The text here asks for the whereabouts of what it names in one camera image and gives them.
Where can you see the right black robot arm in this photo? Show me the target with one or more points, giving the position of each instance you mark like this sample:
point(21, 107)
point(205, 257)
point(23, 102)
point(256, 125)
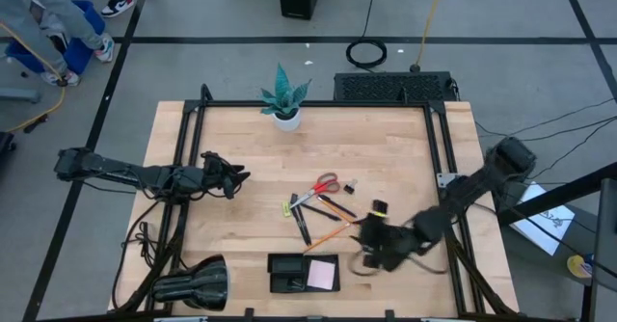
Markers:
point(511, 160)

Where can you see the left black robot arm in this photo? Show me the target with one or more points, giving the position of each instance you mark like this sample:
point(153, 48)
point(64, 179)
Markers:
point(120, 170)

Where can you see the grey metal post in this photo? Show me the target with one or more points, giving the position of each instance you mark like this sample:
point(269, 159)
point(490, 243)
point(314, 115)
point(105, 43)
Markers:
point(605, 264)

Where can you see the silver mounting plate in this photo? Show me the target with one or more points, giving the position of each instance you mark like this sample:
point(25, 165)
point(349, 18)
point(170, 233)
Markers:
point(443, 179)

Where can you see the black binder clip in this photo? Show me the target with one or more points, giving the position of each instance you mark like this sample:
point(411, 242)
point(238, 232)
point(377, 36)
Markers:
point(349, 187)

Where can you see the blue plastic bin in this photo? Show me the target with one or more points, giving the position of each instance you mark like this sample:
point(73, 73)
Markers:
point(84, 54)

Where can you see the snake plant in white pot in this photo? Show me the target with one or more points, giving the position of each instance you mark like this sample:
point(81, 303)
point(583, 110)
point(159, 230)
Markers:
point(287, 119)

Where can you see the black metal beam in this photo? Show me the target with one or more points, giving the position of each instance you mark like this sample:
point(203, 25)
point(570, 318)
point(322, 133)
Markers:
point(554, 197)

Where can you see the black perforated metal case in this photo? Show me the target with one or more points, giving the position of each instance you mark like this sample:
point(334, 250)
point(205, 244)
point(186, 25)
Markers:
point(385, 87)

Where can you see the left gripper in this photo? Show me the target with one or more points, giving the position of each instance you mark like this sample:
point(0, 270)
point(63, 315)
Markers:
point(216, 175)

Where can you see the black aluminium table frame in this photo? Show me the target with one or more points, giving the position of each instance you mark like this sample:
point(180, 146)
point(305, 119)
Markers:
point(313, 103)

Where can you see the grey metal floor bar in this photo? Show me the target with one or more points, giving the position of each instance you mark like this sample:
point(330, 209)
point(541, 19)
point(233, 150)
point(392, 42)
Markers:
point(19, 95)

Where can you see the white paper sheet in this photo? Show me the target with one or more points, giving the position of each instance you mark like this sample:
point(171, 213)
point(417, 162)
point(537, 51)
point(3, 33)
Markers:
point(544, 225)

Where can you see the pink sticky note pad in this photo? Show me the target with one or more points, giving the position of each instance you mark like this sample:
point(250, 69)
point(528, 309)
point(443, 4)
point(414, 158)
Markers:
point(321, 275)

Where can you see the black mesh desk organizer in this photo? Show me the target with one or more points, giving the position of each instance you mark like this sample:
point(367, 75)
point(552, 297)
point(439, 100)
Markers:
point(284, 266)

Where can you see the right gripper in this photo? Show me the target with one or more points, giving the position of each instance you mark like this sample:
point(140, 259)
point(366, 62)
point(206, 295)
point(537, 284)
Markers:
point(390, 242)

